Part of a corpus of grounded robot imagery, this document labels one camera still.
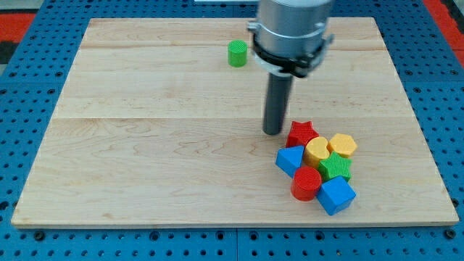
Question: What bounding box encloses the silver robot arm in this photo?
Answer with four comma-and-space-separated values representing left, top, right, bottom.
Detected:
248, 0, 334, 78

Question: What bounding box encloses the blue triangle block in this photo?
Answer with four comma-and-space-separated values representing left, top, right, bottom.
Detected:
275, 146, 305, 178

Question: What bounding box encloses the red star block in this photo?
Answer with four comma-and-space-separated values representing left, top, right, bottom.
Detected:
286, 121, 319, 147

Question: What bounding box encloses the green cylinder block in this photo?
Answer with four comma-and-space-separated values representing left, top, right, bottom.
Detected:
228, 40, 248, 67

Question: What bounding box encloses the yellow heart block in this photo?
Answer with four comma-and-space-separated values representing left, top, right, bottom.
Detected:
303, 136, 330, 168

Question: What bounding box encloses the red cylinder block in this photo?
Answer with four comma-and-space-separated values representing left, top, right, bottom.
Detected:
291, 166, 322, 202

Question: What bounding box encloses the green star block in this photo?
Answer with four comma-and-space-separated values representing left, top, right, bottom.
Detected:
318, 152, 352, 182

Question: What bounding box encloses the yellow hexagon block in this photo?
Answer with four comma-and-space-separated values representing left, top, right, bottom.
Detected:
327, 133, 358, 158

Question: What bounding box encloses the blue cube block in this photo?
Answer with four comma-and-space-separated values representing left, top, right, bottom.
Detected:
317, 177, 357, 215

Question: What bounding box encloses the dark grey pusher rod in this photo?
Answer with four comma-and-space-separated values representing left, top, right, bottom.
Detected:
262, 74, 293, 136

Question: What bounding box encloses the wooden board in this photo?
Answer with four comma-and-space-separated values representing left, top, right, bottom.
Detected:
11, 17, 459, 229

